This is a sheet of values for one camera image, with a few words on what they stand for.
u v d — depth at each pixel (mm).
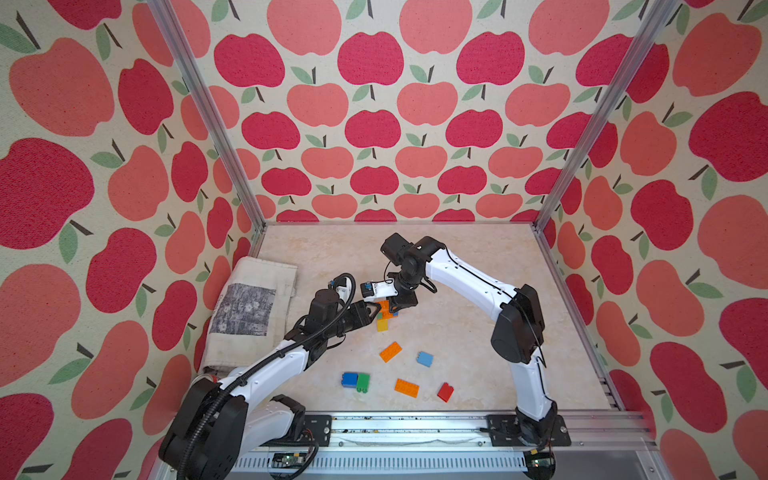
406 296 758
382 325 895
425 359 875
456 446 733
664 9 688
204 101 846
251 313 904
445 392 802
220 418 411
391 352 868
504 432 733
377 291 741
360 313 734
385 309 821
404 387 813
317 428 754
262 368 507
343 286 759
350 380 819
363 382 802
